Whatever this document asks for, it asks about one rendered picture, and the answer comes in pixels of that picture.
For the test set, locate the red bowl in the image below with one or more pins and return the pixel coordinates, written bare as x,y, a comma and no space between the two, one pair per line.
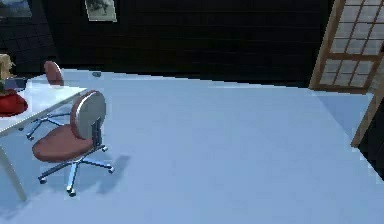
10,104

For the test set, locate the grey framed wall picture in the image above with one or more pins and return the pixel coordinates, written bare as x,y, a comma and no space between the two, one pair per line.
101,9

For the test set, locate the wooden lattice room door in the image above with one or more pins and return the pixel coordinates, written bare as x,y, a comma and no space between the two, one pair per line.
353,46

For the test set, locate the tan bust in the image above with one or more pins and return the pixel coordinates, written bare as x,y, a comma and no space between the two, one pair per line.
5,66

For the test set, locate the dark blue flat box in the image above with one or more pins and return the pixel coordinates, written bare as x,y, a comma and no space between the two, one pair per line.
14,83

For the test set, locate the blue framed wall picture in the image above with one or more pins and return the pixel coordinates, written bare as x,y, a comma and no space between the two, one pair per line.
15,7

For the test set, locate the white table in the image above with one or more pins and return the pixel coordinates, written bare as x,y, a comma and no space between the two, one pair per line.
43,98

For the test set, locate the red swivel office chair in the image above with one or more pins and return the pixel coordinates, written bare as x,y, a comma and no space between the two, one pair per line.
63,143
52,73

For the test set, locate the small dark floor object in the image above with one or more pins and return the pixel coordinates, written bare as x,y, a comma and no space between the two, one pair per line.
96,74

